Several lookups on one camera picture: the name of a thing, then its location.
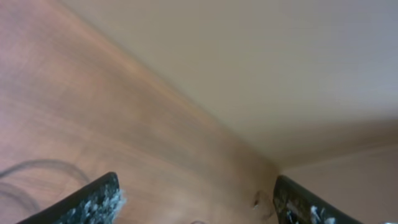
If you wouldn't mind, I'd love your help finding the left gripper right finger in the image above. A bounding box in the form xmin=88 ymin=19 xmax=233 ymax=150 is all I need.
xmin=273 ymin=175 xmax=361 ymax=224

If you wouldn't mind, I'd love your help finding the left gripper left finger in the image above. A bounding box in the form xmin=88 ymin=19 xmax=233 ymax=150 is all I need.
xmin=18 ymin=172 xmax=126 ymax=224

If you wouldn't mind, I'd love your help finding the black cable bundle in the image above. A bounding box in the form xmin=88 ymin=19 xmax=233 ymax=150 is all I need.
xmin=0 ymin=158 xmax=91 ymax=215

